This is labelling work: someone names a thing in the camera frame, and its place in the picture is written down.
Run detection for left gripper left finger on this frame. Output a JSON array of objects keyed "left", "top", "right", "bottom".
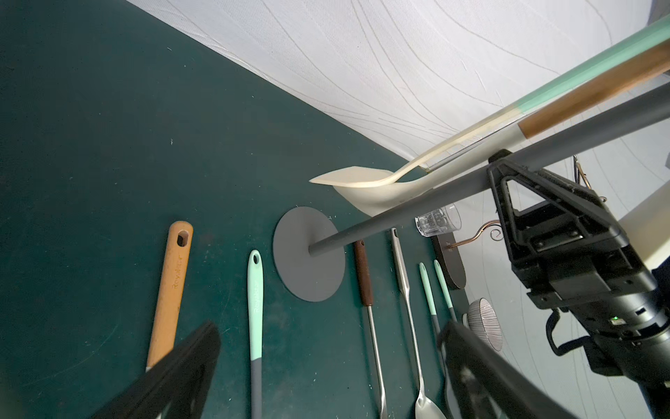
[{"left": 92, "top": 321, "right": 221, "bottom": 418}]

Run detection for cream spatula mint handle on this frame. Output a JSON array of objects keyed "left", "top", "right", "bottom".
[{"left": 310, "top": 16, "right": 669, "bottom": 188}]

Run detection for white spoon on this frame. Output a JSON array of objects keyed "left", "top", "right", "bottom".
[
  {"left": 145, "top": 221, "right": 194, "bottom": 372},
  {"left": 335, "top": 40, "right": 669, "bottom": 216}
]

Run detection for striped ceramic bowl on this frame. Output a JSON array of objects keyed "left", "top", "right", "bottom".
[{"left": 462, "top": 298, "right": 504, "bottom": 352}]

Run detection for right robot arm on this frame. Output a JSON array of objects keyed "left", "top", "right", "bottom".
[{"left": 487, "top": 150, "right": 669, "bottom": 418}]

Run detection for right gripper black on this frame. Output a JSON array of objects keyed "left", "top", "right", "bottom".
[{"left": 487, "top": 150, "right": 658, "bottom": 309}]

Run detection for grey utensil rack stand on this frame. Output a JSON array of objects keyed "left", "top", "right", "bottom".
[{"left": 272, "top": 85, "right": 669, "bottom": 302}]

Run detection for grey spatula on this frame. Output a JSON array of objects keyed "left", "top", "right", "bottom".
[{"left": 247, "top": 250, "right": 263, "bottom": 418}]

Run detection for green mat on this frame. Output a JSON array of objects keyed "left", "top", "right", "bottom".
[{"left": 0, "top": 0, "right": 472, "bottom": 419}]

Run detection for grey spatula mint handle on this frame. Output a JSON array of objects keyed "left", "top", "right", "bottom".
[
  {"left": 419, "top": 262, "right": 447, "bottom": 373},
  {"left": 434, "top": 259, "right": 458, "bottom": 321}
]

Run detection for steel turner wood handle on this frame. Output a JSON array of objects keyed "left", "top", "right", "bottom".
[{"left": 353, "top": 240, "right": 388, "bottom": 418}]

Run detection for clear drinking glass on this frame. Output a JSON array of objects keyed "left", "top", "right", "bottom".
[{"left": 415, "top": 204, "right": 462, "bottom": 237}]

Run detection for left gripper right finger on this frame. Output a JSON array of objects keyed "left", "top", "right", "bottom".
[{"left": 438, "top": 321, "right": 574, "bottom": 418}]

